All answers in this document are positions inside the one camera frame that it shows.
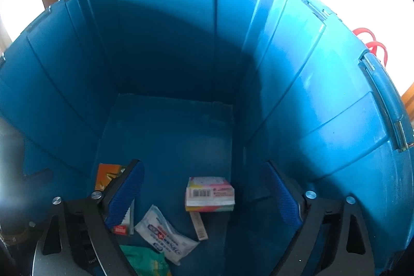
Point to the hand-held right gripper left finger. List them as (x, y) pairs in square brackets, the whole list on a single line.
[(126, 195)]

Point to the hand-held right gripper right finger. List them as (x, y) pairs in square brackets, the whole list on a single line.
[(283, 198)]

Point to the orange green medicine box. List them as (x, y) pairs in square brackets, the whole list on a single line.
[(108, 174)]

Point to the white wipe packet blue print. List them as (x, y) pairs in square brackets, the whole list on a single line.
[(163, 234)]

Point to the teal wipes pack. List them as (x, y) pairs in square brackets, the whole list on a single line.
[(147, 261)]

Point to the white pink medicine box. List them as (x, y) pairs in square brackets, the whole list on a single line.
[(210, 195)]

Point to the small narrow beige box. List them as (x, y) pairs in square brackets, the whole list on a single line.
[(199, 227)]

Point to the blue plastic storage crate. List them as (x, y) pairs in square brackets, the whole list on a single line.
[(181, 69)]

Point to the red carry case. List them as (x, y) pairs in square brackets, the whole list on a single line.
[(372, 46)]

